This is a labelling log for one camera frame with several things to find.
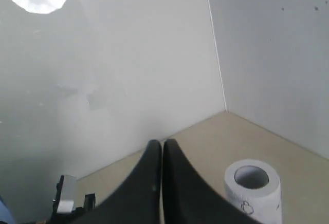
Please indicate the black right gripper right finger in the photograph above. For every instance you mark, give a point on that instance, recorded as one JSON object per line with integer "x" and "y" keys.
{"x": 187, "y": 198}

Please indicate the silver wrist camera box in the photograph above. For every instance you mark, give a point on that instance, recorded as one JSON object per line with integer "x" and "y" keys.
{"x": 63, "y": 202}

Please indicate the white printed paper towel roll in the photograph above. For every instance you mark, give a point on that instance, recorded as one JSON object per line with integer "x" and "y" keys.
{"x": 254, "y": 187}

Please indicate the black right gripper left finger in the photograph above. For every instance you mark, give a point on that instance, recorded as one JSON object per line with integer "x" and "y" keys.
{"x": 137, "y": 199}

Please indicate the blue object at edge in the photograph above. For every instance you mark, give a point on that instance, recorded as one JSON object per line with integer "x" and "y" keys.
{"x": 5, "y": 214}

